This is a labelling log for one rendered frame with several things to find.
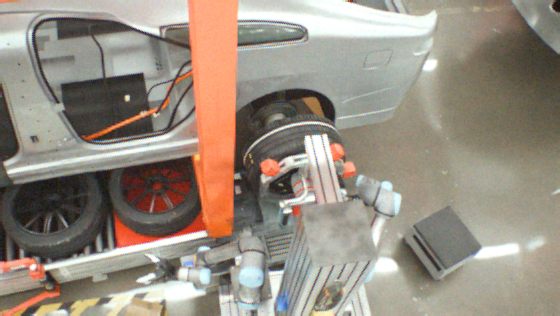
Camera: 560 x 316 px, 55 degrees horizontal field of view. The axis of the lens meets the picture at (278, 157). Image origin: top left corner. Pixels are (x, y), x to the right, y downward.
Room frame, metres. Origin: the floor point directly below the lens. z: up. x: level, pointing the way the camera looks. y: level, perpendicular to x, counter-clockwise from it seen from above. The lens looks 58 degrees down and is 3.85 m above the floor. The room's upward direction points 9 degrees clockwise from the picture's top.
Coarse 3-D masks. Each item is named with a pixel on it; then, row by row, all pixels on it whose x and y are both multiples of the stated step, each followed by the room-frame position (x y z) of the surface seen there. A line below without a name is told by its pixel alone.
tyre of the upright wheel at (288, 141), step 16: (272, 128) 1.90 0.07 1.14; (288, 128) 1.90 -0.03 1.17; (304, 128) 1.91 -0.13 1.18; (320, 128) 1.95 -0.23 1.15; (336, 128) 2.08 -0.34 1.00; (256, 144) 1.82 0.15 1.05; (272, 144) 1.79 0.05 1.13; (288, 144) 1.78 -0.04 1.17; (304, 144) 1.80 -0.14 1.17; (256, 160) 1.73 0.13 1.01; (256, 176) 1.67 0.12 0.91; (288, 192) 1.77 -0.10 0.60
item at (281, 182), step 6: (288, 156) 1.75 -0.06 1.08; (294, 168) 1.84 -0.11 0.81; (288, 174) 1.78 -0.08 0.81; (276, 180) 1.76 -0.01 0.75; (282, 180) 1.84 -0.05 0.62; (288, 180) 1.79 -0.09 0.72; (270, 186) 1.74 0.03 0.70; (276, 186) 1.77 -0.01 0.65; (282, 186) 1.79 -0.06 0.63; (288, 186) 1.79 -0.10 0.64
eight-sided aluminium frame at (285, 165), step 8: (288, 160) 1.70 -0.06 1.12; (296, 160) 1.73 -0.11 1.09; (304, 160) 1.72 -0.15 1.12; (280, 168) 1.69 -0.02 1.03; (288, 168) 1.66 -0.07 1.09; (336, 168) 1.79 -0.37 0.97; (344, 168) 1.81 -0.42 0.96; (264, 176) 1.65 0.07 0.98; (272, 176) 1.63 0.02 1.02; (264, 184) 1.61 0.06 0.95; (264, 192) 1.61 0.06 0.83; (272, 192) 1.69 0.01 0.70; (264, 200) 1.61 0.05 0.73; (272, 200) 1.64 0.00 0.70; (280, 200) 1.67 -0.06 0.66
